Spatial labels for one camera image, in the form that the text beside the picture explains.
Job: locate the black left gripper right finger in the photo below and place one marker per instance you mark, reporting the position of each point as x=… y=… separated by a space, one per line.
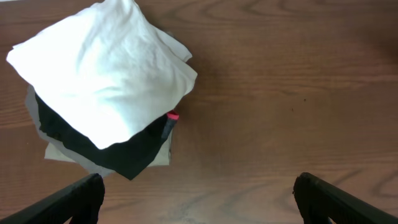
x=322 y=203

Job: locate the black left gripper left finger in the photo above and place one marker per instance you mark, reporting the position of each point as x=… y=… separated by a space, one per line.
x=80 y=202

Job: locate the white robot print t-shirt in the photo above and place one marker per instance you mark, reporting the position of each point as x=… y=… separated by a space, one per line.
x=106 y=71

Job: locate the olive folded cloth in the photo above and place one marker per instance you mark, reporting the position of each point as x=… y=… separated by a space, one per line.
x=161 y=159

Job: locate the light grey folded cloth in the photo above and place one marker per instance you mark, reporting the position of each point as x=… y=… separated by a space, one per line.
x=91 y=167

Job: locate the black folded shirt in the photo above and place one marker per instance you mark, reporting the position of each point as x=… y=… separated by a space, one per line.
x=128 y=158

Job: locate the red and grey tag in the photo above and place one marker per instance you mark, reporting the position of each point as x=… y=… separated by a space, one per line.
x=172 y=118

